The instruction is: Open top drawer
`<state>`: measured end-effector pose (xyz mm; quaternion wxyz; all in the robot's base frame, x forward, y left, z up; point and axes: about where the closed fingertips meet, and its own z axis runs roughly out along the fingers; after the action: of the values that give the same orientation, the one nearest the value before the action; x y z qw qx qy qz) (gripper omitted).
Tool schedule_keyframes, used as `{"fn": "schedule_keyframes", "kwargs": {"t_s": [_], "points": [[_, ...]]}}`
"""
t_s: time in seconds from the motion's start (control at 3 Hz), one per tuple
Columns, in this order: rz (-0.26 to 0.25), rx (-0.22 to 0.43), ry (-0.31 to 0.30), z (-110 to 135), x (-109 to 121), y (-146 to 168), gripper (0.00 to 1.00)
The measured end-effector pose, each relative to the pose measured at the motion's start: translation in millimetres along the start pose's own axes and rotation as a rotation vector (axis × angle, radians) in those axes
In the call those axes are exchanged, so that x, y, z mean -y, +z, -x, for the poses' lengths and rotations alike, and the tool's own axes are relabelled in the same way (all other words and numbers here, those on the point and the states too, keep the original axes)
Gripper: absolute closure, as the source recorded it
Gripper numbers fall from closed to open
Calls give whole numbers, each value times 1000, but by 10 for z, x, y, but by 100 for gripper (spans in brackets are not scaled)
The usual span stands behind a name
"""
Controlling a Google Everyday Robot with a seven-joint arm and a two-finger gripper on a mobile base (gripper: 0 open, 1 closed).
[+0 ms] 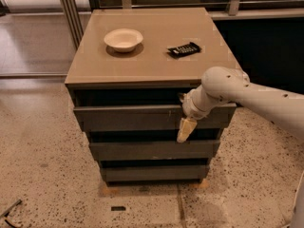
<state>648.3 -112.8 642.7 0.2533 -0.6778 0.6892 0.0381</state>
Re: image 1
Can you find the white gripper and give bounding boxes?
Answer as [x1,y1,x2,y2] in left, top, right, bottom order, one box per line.
[177,85,222,143]

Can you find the grey top drawer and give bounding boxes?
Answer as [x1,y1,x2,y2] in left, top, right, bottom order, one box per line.
[72,103,238,133]

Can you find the grey drawer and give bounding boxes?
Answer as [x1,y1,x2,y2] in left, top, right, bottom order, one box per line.
[89,140,219,161]
[72,103,238,133]
[101,165,209,182]

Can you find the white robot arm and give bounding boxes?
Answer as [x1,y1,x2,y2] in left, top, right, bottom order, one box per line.
[177,66,304,143]

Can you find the grey middle drawer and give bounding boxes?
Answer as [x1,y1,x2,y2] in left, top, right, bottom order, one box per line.
[89,140,219,161]

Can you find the grey drawer cabinet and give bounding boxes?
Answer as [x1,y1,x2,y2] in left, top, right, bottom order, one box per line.
[66,8,238,169]

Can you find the grey bottom drawer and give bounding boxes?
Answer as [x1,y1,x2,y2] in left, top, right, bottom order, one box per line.
[101,165,209,182]

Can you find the black remote control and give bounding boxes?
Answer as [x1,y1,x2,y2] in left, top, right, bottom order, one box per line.
[168,42,201,58]

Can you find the white bowl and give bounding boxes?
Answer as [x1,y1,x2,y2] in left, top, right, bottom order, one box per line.
[104,28,143,53]

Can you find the black floor tag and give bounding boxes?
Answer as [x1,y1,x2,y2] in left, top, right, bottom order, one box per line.
[111,206,126,211]

